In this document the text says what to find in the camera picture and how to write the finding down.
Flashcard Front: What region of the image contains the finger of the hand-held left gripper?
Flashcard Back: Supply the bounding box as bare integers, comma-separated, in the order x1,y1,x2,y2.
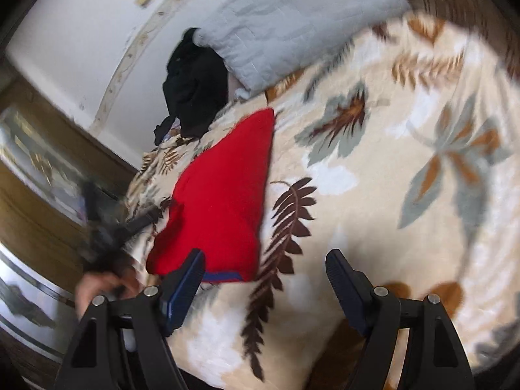
124,206,164,235

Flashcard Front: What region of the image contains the cream leaf print blanket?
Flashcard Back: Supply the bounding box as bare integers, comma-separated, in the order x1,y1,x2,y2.
121,10,520,390

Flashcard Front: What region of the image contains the grey quilted pillow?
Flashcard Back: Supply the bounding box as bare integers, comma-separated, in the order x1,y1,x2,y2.
193,0,412,95

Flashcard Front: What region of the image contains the wooden cabinet with glass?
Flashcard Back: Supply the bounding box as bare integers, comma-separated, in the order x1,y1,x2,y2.
0,67,141,376

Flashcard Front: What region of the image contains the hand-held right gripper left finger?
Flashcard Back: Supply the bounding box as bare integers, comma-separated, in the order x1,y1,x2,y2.
53,248,206,390

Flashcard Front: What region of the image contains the person's left hand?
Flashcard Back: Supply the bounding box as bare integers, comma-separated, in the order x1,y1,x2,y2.
75,269,142,318

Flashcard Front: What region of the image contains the red and blue knit sweater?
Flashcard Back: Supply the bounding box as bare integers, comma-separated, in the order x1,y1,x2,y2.
146,108,277,285

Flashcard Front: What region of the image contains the black cloth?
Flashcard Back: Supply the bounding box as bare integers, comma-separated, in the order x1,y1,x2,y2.
153,28,230,148

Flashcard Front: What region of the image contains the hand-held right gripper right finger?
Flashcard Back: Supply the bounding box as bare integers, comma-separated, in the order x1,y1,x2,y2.
325,249,476,390

